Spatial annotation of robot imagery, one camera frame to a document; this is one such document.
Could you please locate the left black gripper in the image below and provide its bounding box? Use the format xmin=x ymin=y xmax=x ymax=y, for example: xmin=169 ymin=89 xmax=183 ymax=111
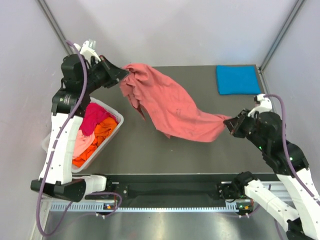
xmin=81 ymin=55 xmax=129 ymax=94

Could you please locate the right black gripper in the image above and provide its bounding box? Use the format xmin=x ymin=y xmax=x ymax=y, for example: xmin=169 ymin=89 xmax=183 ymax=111
xmin=222 ymin=107 xmax=267 ymax=151

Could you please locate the salmon pink t shirt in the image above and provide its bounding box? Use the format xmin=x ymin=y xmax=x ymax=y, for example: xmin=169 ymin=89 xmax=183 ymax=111
xmin=119 ymin=63 xmax=229 ymax=143

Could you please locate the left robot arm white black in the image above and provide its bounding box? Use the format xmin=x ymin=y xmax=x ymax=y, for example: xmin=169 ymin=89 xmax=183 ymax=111
xmin=30 ymin=54 xmax=129 ymax=202

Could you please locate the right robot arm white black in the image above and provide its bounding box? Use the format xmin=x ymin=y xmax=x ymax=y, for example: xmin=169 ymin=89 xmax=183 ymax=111
xmin=219 ymin=109 xmax=320 ymax=240

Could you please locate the folded blue t shirt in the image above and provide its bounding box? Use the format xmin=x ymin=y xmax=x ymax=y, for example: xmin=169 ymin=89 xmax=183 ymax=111
xmin=216 ymin=65 xmax=261 ymax=95

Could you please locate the magenta t shirt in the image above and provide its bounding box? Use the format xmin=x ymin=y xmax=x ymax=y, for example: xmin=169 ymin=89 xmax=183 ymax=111
xmin=79 ymin=102 xmax=118 ymax=136

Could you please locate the orange t shirt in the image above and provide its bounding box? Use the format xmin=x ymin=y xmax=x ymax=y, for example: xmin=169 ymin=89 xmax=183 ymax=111
xmin=72 ymin=117 xmax=118 ymax=168

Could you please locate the light peach t shirt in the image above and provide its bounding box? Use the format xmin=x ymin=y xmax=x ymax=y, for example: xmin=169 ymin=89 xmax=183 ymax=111
xmin=72 ymin=129 xmax=95 ymax=159

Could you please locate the white plastic laundry basket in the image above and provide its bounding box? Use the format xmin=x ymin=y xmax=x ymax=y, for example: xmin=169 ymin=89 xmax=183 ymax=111
xmin=40 ymin=97 xmax=124 ymax=177

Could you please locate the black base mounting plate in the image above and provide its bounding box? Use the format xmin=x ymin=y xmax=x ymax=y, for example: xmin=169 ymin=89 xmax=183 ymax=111
xmin=84 ymin=173 xmax=283 ymax=208

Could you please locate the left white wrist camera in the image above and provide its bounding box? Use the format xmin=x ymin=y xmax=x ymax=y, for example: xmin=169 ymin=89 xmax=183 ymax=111
xmin=73 ymin=39 xmax=101 ymax=62

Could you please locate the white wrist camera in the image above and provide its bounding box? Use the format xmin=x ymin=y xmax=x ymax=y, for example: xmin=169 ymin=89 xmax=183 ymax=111
xmin=247 ymin=93 xmax=273 ymax=117
xmin=73 ymin=39 xmax=101 ymax=62

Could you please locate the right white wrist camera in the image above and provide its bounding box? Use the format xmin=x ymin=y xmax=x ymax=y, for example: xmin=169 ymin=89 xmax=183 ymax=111
xmin=247 ymin=93 xmax=273 ymax=117

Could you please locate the left aluminium frame post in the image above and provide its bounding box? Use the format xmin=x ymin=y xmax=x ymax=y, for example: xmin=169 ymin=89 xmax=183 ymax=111
xmin=36 ymin=0 xmax=73 ymax=55

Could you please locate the aluminium frame post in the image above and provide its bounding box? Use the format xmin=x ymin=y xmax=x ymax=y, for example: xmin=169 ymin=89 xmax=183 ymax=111
xmin=36 ymin=0 xmax=73 ymax=55
xmin=258 ymin=0 xmax=307 ymax=73

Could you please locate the right aluminium frame post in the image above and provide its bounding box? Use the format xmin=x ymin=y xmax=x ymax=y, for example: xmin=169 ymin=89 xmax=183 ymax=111
xmin=258 ymin=0 xmax=307 ymax=73

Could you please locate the grey slotted cable duct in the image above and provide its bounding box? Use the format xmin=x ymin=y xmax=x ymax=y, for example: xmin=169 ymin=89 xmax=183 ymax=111
xmin=50 ymin=200 xmax=254 ymax=214

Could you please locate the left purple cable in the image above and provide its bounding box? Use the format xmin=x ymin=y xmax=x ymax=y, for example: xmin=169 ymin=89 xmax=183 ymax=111
xmin=36 ymin=39 xmax=89 ymax=237

